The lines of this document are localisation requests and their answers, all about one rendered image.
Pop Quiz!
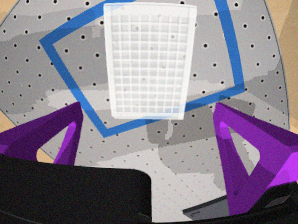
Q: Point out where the blue tape outline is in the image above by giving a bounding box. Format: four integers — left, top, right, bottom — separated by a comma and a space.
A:
39, 0, 245, 138

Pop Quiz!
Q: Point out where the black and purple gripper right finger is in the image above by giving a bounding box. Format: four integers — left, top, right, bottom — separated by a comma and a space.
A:
213, 102, 298, 216

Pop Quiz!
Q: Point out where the grey perforated base plate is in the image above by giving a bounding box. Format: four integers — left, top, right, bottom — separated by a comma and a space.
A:
0, 0, 290, 222

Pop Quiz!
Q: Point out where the white well plate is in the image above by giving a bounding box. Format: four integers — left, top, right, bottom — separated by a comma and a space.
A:
103, 2, 197, 120

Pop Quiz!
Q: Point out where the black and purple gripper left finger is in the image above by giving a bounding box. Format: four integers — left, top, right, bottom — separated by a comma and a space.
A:
0, 102, 83, 165

